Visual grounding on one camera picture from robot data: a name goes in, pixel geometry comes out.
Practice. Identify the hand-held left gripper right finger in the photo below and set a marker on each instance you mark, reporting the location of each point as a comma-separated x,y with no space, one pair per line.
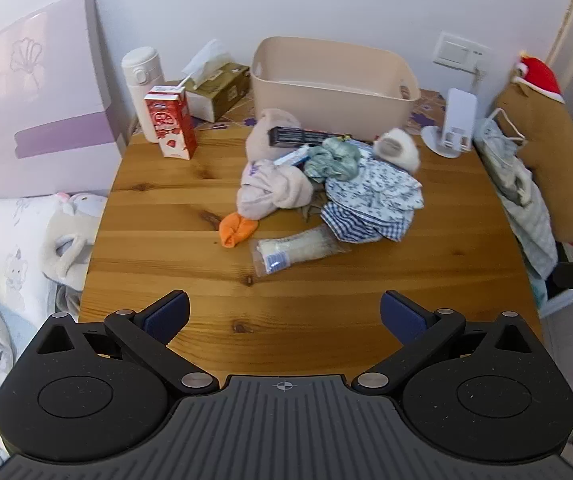
406,317

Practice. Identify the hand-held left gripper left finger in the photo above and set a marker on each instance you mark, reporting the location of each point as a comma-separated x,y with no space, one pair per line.
166,317

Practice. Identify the blue floral doll dress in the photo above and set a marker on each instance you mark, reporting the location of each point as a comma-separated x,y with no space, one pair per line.
366,195

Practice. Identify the clear cotton swab packet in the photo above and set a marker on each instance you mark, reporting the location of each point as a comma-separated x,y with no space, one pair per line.
291,250

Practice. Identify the pink fuzzy cloth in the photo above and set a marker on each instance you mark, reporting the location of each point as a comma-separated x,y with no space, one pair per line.
271,190

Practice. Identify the white fluffy doll hat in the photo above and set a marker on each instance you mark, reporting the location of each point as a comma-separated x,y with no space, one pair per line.
396,147

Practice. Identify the green scrunchie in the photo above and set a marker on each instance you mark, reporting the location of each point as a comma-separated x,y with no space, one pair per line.
331,160

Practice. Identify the long black box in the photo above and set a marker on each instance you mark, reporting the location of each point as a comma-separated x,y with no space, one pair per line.
301,136

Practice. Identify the beige plastic storage bin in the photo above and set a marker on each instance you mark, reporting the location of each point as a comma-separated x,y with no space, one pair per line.
316,105

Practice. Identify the wooden desktop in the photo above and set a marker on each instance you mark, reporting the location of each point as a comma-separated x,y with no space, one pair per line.
166,240

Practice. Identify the light blue cloth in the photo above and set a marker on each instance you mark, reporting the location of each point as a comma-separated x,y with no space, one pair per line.
531,230

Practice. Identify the orange plush piece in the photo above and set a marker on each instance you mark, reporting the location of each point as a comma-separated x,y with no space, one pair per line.
236,230

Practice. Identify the brown plush toy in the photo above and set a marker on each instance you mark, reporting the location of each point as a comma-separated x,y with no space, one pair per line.
556,160

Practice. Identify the white plush toy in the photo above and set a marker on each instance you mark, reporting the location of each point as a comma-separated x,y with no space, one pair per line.
66,240

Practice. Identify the white elephant print pillow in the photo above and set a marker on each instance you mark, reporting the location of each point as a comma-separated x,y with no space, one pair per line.
6,240

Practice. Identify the red milk carton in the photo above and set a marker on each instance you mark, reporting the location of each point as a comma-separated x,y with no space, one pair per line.
171,125

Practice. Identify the white phone stand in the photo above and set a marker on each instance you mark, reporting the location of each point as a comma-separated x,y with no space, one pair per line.
458,110

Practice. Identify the gold tissue box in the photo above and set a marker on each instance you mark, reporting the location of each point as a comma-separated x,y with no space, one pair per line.
216,95

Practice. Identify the white thermos bottle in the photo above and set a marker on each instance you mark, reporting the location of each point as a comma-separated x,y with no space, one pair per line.
139,75

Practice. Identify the white and purple board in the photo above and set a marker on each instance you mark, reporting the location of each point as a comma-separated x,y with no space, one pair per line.
41,100

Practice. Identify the white wall switch socket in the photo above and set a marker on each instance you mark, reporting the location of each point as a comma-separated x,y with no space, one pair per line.
454,50

